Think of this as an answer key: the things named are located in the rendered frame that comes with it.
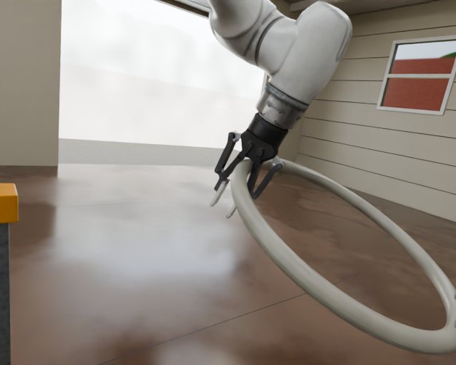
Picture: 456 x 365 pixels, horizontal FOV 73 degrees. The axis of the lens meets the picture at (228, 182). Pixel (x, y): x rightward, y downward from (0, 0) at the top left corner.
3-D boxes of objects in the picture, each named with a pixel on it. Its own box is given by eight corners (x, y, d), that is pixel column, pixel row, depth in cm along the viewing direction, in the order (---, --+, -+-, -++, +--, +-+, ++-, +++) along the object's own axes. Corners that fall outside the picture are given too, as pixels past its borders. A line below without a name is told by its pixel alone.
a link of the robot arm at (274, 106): (305, 106, 53) (286, 135, 56) (313, 105, 61) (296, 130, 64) (261, 80, 55) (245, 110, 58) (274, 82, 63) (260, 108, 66)
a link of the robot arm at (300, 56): (321, 109, 60) (273, 79, 66) (372, 30, 54) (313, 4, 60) (297, 103, 52) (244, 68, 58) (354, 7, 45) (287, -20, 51)
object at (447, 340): (457, 282, 71) (467, 273, 70) (463, 453, 31) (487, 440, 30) (294, 159, 91) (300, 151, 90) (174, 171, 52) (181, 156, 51)
